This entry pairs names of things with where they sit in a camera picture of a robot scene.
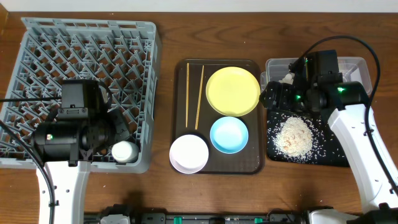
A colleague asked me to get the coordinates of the white cup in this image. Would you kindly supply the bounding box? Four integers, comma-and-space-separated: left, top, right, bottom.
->
111, 141, 139, 163

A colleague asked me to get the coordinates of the light blue bowl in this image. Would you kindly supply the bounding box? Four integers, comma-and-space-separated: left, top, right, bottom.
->
210, 116, 249, 154

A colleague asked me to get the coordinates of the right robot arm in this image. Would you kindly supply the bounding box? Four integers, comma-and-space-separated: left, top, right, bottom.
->
260, 82, 397, 223

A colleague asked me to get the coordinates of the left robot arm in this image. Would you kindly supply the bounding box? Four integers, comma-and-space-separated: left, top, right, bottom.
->
32, 108, 139, 223

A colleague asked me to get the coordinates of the black waste tray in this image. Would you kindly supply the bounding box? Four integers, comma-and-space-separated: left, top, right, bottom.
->
266, 108, 351, 168

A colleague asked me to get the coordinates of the grey dishwasher rack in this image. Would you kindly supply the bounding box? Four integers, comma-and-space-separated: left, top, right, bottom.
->
1, 17, 161, 174

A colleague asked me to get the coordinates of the clear plastic waste bin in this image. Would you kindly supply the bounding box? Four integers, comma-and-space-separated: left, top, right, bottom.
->
260, 57, 373, 95

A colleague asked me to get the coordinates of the crumpled white paper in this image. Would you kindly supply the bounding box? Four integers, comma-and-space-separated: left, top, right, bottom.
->
279, 73, 295, 85

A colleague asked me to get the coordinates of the spilled rice pile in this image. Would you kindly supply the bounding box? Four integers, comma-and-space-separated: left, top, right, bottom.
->
267, 112, 336, 162

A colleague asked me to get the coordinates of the yellow plate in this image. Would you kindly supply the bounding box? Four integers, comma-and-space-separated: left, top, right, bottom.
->
205, 67, 261, 116

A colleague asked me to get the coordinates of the pink bowl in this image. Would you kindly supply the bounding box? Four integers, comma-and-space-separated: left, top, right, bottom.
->
169, 134, 209, 174

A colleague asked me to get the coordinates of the right wooden chopstick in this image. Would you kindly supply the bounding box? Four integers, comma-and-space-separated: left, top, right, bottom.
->
195, 65, 205, 130

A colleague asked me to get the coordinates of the wooden chopstick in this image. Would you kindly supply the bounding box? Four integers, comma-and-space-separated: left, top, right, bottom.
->
185, 62, 190, 128
195, 65, 205, 130

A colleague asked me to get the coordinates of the left wooden chopstick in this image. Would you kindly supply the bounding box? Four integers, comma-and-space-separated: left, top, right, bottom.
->
185, 62, 190, 128

